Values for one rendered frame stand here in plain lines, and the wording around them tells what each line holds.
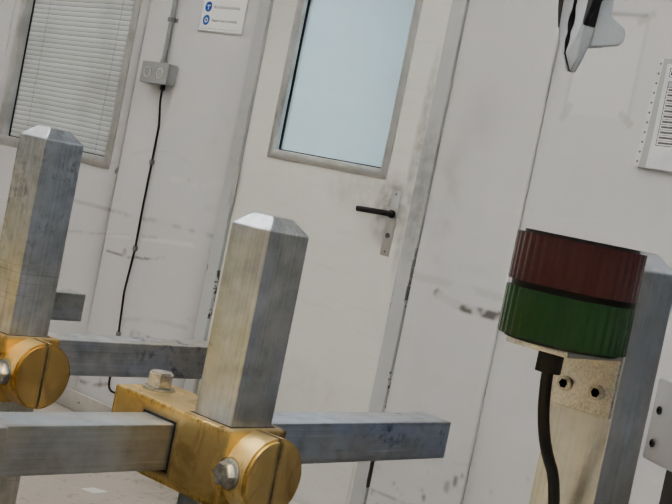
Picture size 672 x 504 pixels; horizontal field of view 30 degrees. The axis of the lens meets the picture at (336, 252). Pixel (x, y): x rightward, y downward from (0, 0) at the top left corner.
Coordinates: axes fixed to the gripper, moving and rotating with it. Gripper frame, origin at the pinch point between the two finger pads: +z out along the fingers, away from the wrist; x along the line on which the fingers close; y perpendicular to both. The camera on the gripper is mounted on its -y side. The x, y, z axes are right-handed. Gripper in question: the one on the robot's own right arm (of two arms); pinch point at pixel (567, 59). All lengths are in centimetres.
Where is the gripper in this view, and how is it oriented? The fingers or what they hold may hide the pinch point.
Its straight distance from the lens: 144.1
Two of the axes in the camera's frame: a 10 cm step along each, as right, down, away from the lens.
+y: 9.4, 1.7, 3.0
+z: -2.0, 9.8, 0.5
